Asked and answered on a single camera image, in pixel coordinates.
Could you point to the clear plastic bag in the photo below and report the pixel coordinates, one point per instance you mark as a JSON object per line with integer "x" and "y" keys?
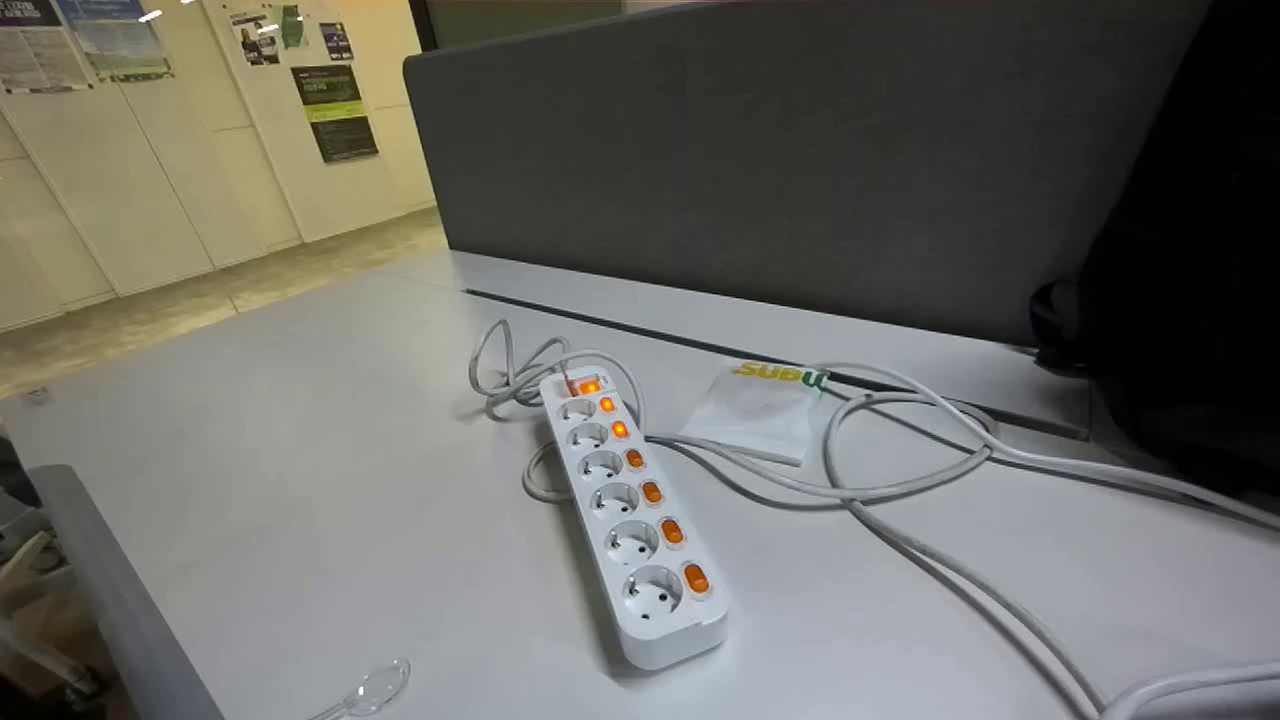
{"x": 761, "y": 409}

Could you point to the white six-socket power strip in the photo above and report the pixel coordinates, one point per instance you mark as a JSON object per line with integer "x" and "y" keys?
{"x": 654, "y": 564}

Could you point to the grey desk divider panel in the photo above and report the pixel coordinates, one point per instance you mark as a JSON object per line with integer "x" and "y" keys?
{"x": 918, "y": 161}

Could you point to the green black wall poster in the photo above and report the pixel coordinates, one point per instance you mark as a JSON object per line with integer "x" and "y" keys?
{"x": 332, "y": 110}

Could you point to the small wall notices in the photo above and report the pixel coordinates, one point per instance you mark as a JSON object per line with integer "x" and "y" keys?
{"x": 270, "y": 35}

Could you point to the white wall poster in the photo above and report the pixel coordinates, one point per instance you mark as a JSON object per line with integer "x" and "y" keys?
{"x": 56, "y": 44}

